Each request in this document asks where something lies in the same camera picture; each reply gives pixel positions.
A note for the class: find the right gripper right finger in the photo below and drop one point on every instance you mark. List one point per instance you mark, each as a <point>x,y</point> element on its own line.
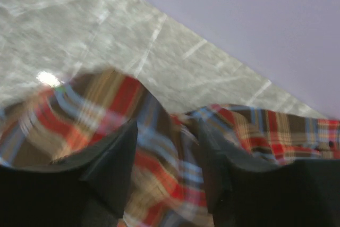
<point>243,190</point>

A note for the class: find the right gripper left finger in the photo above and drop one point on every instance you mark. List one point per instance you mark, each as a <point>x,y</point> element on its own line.
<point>87,188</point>

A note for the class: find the red brown plaid shirt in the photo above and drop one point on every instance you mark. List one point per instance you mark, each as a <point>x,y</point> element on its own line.
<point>167,183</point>

